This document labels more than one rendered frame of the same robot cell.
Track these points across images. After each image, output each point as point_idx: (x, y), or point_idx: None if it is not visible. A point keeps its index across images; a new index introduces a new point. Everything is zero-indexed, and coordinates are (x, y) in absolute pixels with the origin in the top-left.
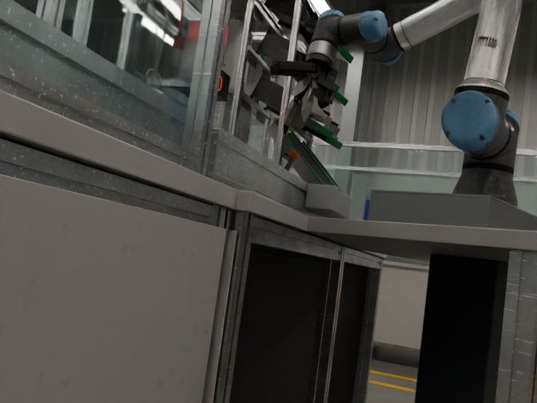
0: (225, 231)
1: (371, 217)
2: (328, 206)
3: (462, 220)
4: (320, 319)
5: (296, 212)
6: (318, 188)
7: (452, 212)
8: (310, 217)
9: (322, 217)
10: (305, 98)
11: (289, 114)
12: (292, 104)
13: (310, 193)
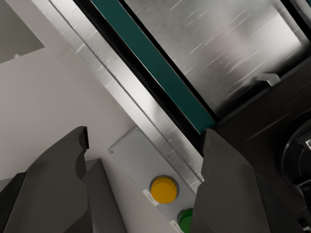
0: None
1: (89, 166)
2: (120, 137)
3: (1, 185)
4: None
5: (17, 14)
6: (125, 134)
7: (3, 187)
8: (43, 47)
9: (31, 52)
10: (46, 191)
11: (208, 169)
12: (219, 214)
13: (136, 125)
